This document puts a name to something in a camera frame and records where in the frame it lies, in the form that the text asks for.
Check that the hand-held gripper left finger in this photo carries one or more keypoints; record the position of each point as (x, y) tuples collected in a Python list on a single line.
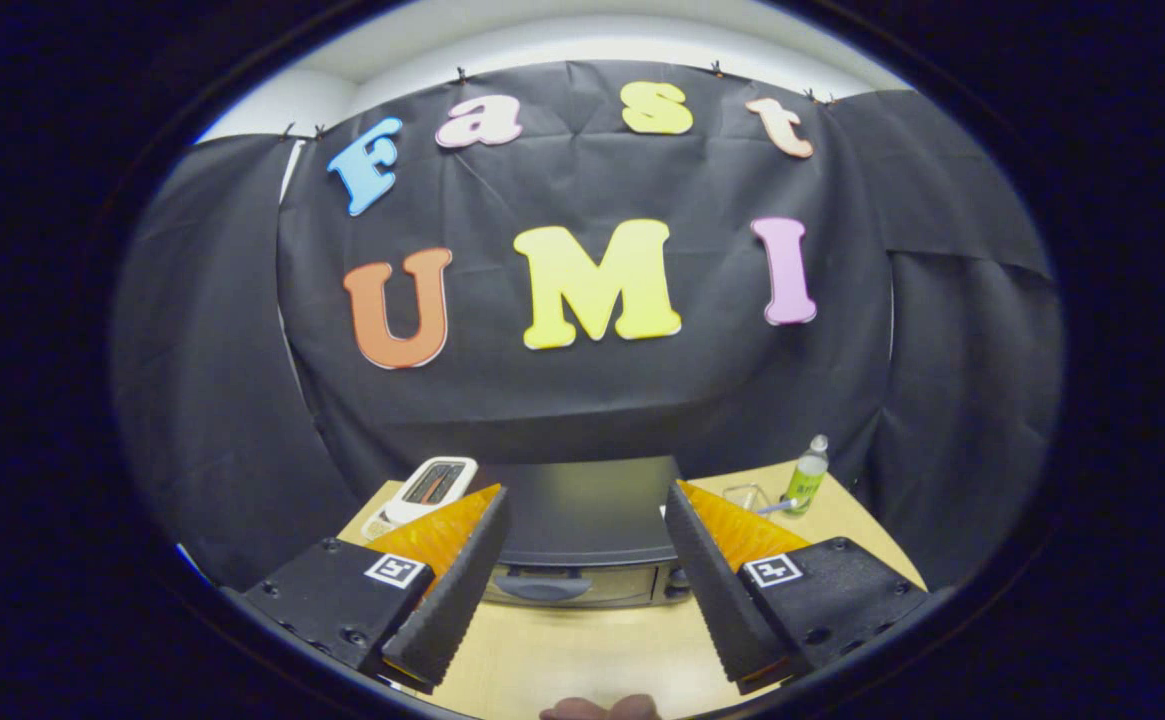
[(462, 590)]

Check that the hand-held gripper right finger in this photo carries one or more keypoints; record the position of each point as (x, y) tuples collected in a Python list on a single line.
[(714, 590)]

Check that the black toaster oven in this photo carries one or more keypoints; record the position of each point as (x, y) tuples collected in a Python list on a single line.
[(582, 510)]

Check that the white slot toaster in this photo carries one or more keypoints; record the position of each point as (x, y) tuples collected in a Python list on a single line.
[(432, 485)]

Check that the striped stick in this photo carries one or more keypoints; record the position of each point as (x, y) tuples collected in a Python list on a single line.
[(777, 507)]

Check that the small white plate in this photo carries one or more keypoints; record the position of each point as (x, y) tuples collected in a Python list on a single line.
[(378, 525)]

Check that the green label plastic bottle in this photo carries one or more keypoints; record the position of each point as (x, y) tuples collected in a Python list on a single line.
[(805, 480)]

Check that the black backdrop cloth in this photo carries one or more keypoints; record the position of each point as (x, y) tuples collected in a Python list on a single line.
[(592, 400)]

